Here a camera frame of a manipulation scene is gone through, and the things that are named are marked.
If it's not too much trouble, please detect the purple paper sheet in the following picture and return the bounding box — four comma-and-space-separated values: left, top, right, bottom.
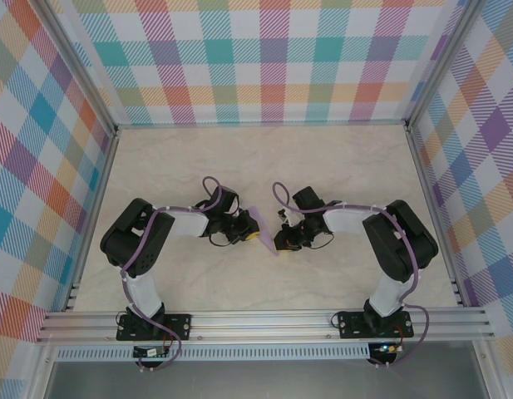
245, 204, 280, 255

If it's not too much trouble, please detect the grey metal panel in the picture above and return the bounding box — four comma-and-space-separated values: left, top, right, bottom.
43, 360, 490, 399

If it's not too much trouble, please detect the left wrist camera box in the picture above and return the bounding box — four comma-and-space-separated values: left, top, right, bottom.
209, 186, 239, 214

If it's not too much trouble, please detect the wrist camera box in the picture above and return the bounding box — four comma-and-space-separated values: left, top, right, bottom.
292, 185, 326, 211
209, 186, 239, 214

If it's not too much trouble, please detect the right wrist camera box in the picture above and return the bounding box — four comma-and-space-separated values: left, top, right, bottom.
292, 185, 326, 211

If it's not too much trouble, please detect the aluminium mounting rail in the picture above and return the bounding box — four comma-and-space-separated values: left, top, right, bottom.
35, 308, 496, 345

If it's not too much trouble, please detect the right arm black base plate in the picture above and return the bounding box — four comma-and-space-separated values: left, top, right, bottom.
337, 309, 415, 340

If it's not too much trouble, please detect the aluminium rail along checked wall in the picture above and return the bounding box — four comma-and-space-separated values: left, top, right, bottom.
114, 119, 411, 128

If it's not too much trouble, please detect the perforated metal cable tray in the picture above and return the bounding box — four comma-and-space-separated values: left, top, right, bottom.
52, 342, 372, 363

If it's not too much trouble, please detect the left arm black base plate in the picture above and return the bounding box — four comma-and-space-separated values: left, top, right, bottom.
116, 313, 194, 342

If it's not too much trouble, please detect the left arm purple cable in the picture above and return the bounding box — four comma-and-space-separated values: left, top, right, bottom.
119, 176, 224, 374

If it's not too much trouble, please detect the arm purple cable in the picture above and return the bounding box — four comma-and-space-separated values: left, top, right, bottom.
119, 176, 224, 374
272, 181, 431, 369

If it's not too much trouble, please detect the right side aluminium rail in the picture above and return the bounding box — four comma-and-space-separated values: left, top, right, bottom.
404, 124, 470, 309

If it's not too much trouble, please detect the left side aluminium rail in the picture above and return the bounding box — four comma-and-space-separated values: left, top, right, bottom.
63, 126, 121, 313

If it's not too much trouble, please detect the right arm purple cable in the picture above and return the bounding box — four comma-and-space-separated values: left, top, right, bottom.
272, 181, 431, 369

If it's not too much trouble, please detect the right aluminium frame post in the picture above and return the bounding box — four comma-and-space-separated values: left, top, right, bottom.
404, 0, 486, 131

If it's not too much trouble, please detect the aluminium frame post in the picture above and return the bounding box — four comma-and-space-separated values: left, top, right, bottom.
404, 0, 486, 131
35, 0, 119, 136

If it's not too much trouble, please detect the left aluminium frame post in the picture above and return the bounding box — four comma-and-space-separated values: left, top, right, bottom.
35, 0, 119, 136

